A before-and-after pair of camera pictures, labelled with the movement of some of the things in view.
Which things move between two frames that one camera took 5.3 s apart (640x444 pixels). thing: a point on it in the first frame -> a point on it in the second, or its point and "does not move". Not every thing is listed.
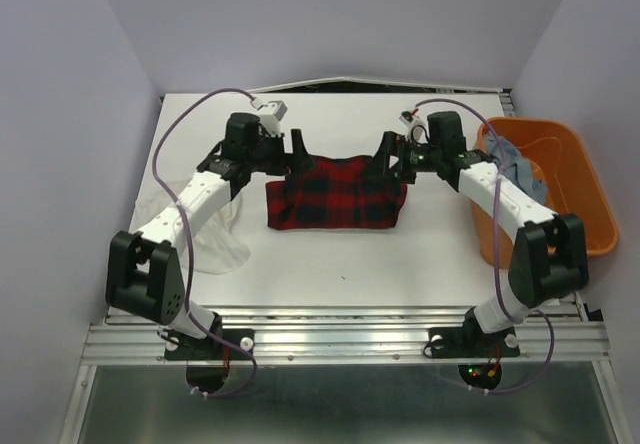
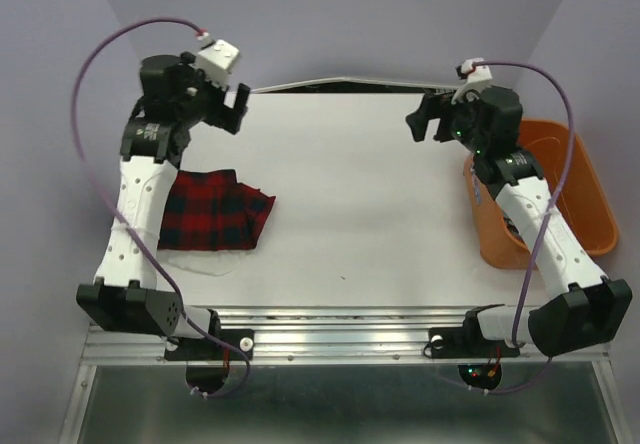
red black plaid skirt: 334,194 -> 209,210
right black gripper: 394,145 -> 435,107
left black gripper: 296,164 -> 223,116
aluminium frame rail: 357,335 does not move
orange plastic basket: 559,154 does not move
